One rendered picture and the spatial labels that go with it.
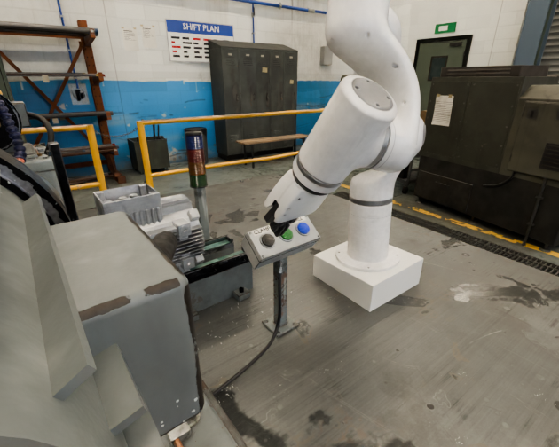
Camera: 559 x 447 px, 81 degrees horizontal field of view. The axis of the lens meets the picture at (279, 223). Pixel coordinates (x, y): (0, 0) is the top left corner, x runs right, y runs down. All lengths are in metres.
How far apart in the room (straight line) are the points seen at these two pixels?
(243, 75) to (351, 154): 5.82
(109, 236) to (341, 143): 0.34
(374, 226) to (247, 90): 5.47
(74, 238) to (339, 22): 0.44
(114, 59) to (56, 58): 0.73
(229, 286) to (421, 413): 0.55
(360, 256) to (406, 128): 0.55
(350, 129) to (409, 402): 0.55
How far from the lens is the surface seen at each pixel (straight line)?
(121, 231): 0.17
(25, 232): 0.19
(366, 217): 0.94
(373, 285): 0.92
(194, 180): 1.20
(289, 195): 0.53
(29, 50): 5.87
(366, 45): 0.53
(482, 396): 0.85
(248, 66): 6.27
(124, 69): 6.02
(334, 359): 0.82
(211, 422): 0.28
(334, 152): 0.46
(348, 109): 0.43
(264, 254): 0.69
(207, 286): 0.93
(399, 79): 0.54
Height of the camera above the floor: 1.38
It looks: 24 degrees down
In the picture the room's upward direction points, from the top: straight up
